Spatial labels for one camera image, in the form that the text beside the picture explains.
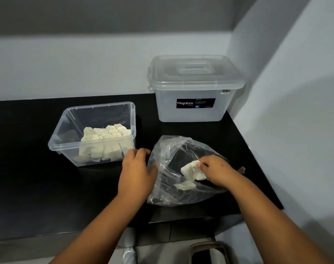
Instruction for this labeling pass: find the translucent lid with handle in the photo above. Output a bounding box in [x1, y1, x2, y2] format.
[147, 55, 246, 94]

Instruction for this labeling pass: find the clear plastic bag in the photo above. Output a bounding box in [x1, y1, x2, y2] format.
[146, 135, 247, 208]

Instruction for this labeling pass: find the person's right forearm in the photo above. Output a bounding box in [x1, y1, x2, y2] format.
[226, 173, 334, 264]

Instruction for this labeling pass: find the person's left hand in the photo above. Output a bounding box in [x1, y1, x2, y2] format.
[116, 147, 159, 204]

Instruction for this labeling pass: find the dark cabinet front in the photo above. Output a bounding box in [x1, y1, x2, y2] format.
[125, 214, 245, 248]

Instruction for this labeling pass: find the large translucent storage container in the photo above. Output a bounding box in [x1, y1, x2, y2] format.
[155, 87, 237, 123]

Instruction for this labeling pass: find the brown rimmed bin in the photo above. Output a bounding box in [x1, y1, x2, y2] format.
[188, 241, 231, 264]

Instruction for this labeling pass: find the person's left forearm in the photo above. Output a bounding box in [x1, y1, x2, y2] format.
[49, 194, 147, 264]

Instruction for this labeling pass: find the small clear bin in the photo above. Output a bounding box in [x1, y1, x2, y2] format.
[47, 101, 137, 168]

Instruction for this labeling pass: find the silver metal object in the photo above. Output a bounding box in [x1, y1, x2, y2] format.
[122, 246, 137, 264]

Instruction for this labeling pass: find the group of white paper pouches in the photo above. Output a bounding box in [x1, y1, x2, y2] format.
[73, 123, 133, 164]

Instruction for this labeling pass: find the white rounded object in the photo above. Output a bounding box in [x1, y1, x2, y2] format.
[210, 249, 226, 264]

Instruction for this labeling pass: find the person's right hand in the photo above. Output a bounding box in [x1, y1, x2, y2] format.
[196, 154, 240, 189]

